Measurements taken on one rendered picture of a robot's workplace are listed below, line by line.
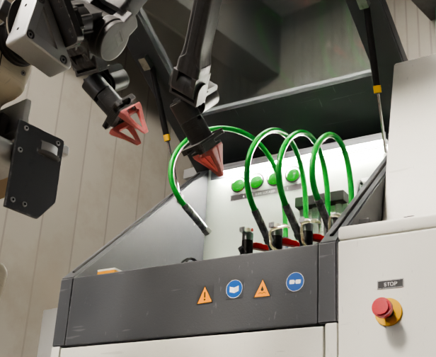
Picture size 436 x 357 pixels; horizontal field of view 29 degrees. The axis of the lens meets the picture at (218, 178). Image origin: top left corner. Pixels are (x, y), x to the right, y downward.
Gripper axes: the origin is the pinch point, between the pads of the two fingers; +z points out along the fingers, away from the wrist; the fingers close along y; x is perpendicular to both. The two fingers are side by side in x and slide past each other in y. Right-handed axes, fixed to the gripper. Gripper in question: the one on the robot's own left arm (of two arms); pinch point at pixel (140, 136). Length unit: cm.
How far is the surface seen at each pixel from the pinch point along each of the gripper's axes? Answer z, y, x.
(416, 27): -9, 92, -278
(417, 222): 59, -52, 8
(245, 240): 36.5, -0.3, -2.3
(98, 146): -83, 214, -152
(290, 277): 51, -30, 21
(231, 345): 53, -17, 33
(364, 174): 43, -6, -45
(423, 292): 69, -50, 17
